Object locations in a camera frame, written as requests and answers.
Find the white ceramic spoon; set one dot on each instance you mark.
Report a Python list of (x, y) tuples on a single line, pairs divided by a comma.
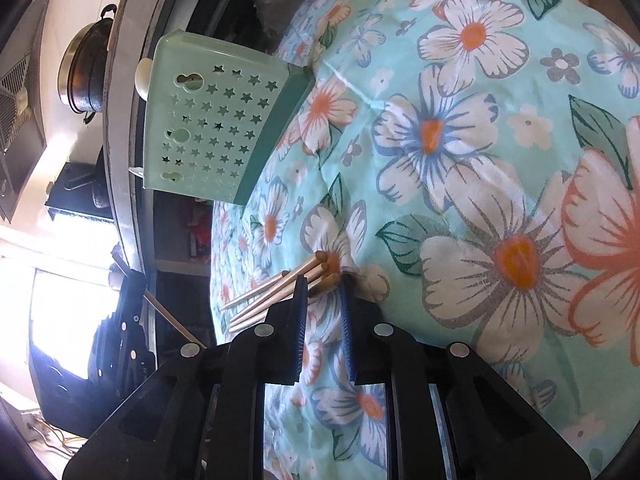
[(136, 171)]

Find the black wok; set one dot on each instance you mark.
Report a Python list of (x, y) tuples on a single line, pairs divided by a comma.
[(101, 195)]

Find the wooden chopstick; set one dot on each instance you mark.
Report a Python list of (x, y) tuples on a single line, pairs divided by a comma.
[(270, 282), (175, 321), (265, 312), (322, 286), (275, 296)]

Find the floral turquoise cloth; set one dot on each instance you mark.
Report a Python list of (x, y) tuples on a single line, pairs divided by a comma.
[(500, 160)]

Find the red snack packet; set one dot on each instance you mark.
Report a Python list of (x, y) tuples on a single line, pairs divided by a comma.
[(200, 235)]

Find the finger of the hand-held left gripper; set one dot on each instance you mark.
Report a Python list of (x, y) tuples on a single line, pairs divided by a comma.
[(132, 292)]

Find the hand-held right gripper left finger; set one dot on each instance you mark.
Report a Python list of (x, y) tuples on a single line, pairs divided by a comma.
[(299, 332)]

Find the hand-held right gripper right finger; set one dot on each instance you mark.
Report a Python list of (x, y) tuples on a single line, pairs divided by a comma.
[(347, 332)]

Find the grey range hood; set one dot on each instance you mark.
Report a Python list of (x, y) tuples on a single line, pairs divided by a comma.
[(20, 130)]

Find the green plastic utensil holder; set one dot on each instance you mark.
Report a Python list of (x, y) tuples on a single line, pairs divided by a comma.
[(210, 110)]

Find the black pot with steel lid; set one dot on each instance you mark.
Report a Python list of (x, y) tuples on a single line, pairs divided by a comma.
[(82, 75)]

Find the black glossy panel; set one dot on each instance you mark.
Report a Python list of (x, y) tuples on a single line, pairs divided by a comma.
[(62, 205)]

